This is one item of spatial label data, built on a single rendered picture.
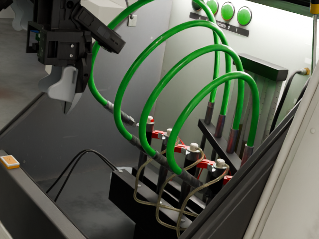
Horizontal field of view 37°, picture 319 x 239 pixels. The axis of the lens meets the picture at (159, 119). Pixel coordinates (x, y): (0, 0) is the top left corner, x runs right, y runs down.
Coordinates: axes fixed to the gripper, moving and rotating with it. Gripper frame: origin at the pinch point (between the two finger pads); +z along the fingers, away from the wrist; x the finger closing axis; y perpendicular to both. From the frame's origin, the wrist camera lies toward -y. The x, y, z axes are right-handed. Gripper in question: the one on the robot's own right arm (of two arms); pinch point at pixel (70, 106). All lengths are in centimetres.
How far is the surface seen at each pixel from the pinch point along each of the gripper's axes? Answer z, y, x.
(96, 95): 3.2, -12.9, -12.4
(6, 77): 125, -141, -383
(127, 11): -14.4, -17.9, -12.5
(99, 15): 35, -162, -255
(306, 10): -20, -54, 4
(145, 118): 2.2, -13.6, 3.9
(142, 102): 20, -51, -44
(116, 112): 4.0, -12.7, -4.3
